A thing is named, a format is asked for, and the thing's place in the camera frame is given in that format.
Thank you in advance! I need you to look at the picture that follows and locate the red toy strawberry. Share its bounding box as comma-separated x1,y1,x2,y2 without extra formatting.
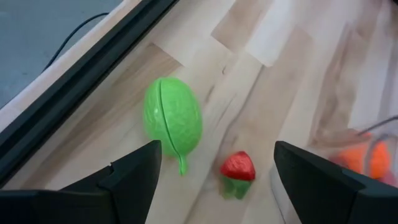
219,151,256,200

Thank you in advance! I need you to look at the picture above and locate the orange toy mandarin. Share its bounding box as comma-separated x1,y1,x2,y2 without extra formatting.
334,139,392,180

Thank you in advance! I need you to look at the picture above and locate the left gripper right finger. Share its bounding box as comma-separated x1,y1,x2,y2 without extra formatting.
273,141,398,224

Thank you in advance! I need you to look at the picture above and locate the light green toy melon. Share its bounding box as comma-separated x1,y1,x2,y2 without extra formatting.
142,77,203,177

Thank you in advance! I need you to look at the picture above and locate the thin black floor cable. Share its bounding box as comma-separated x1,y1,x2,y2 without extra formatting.
42,12,109,72

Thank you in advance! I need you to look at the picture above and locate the clear plastic tupperware container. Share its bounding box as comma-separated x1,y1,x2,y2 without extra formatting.
326,114,398,190

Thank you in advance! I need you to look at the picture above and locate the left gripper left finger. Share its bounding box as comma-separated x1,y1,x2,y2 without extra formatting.
0,139,162,224

